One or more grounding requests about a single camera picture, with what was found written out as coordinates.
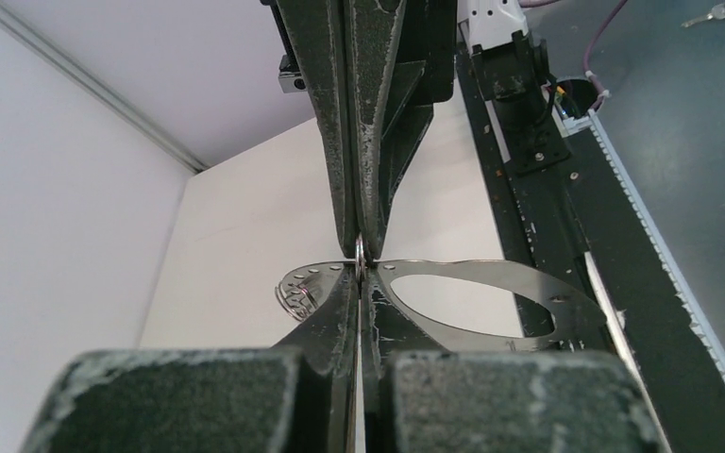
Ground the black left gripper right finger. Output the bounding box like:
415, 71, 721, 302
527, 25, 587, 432
362, 270, 662, 452

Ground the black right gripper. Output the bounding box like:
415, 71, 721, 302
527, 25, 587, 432
265, 0, 457, 260

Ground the aluminium frame post right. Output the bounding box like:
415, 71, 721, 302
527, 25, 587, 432
0, 2, 211, 174

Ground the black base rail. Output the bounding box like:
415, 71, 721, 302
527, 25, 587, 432
455, 48, 725, 452

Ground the yellow tagged key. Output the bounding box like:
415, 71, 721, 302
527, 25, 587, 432
681, 0, 725, 28

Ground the metal oval keyring plate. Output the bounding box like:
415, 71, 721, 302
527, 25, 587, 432
270, 258, 607, 360

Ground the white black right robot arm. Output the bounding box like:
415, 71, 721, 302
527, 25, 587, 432
269, 1, 555, 260

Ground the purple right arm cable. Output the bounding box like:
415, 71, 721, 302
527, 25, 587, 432
518, 0, 631, 114

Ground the white slotted cable duct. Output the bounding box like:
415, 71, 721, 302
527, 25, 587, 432
556, 110, 725, 384

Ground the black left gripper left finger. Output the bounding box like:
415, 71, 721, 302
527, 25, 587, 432
22, 267, 360, 452

